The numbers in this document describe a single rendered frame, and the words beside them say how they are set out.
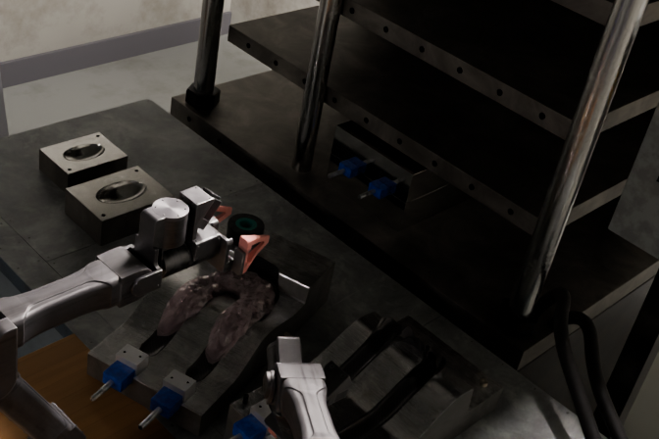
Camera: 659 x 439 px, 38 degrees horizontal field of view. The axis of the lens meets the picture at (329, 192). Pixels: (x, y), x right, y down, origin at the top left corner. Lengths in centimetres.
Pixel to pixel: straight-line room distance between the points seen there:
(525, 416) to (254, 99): 136
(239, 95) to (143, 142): 44
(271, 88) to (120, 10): 183
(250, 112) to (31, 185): 74
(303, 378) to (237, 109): 156
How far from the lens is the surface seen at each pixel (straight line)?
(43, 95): 448
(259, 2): 501
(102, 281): 147
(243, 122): 280
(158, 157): 257
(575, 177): 203
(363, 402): 184
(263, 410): 174
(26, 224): 231
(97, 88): 455
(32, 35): 451
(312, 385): 140
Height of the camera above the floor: 217
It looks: 33 degrees down
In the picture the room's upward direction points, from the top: 11 degrees clockwise
